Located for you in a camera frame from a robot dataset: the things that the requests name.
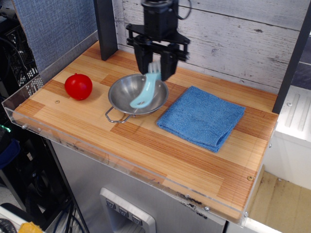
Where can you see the blue folded cloth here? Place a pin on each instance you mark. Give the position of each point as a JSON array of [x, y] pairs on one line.
[[201, 118]]

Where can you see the dark grey left post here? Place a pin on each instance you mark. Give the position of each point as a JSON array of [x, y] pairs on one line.
[[106, 28]]

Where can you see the black perforated crate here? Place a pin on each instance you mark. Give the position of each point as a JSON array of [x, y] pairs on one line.
[[20, 58]]

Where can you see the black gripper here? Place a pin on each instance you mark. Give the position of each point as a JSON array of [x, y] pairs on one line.
[[159, 35]]

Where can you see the black computer tower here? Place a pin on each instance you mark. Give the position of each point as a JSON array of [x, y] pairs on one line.
[[34, 178]]

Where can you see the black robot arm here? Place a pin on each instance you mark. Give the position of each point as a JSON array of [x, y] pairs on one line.
[[159, 35]]

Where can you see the red ball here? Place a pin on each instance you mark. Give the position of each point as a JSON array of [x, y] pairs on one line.
[[78, 86]]

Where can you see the stainless steel dispenser cabinet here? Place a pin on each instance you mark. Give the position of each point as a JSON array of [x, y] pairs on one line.
[[87, 176]]

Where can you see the light blue brush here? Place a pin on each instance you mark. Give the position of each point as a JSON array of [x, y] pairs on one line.
[[147, 93]]

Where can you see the stainless steel bowl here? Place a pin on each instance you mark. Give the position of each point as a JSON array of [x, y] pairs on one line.
[[136, 95]]

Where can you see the clear acrylic table guard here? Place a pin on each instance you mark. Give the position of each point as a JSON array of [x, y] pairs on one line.
[[219, 184]]

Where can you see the dark grey right post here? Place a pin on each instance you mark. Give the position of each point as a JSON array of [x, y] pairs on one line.
[[293, 63]]

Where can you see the white ridged side block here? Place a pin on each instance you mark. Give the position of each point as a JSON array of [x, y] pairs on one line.
[[295, 115]]

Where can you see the dark blue fabric item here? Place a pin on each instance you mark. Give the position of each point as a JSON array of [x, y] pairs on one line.
[[10, 153]]

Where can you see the dark grey post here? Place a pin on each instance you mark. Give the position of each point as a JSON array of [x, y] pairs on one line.
[[106, 28], [293, 63]]

